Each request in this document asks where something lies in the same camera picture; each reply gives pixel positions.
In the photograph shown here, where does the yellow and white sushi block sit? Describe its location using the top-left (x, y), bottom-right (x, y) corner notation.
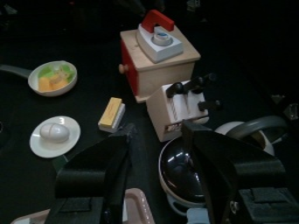
top-left (98, 96), bottom-right (127, 134)

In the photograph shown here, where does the small white round plate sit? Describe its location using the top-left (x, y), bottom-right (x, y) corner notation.
top-left (30, 115), bottom-right (82, 159)

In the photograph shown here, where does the orange toy food piece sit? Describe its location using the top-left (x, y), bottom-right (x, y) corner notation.
top-left (38, 73), bottom-right (71, 93)

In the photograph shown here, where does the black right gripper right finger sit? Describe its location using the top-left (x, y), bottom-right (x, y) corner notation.
top-left (182, 120), bottom-right (299, 224)

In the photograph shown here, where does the black handled toy knife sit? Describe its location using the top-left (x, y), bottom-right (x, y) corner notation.
top-left (165, 81), bottom-right (186, 99)
top-left (198, 99), bottom-right (225, 113)
top-left (183, 73), bottom-right (219, 95)

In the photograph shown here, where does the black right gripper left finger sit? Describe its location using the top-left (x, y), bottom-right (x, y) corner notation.
top-left (45, 122), bottom-right (137, 224)

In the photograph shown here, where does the white toy iron red handle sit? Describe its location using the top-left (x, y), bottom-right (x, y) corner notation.
top-left (135, 9), bottom-right (185, 64)

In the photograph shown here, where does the green toy lettuce piece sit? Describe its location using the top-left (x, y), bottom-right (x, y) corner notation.
top-left (38, 64), bottom-right (75, 80)

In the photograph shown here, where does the white saucepan grey handle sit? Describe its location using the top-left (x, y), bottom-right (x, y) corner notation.
top-left (0, 59), bottom-right (79, 97)

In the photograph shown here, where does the wooden box red drawer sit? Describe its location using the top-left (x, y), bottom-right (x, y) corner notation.
top-left (118, 24), bottom-right (202, 104)

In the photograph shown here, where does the black pan white rim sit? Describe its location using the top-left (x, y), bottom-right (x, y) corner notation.
top-left (157, 135), bottom-right (214, 224)

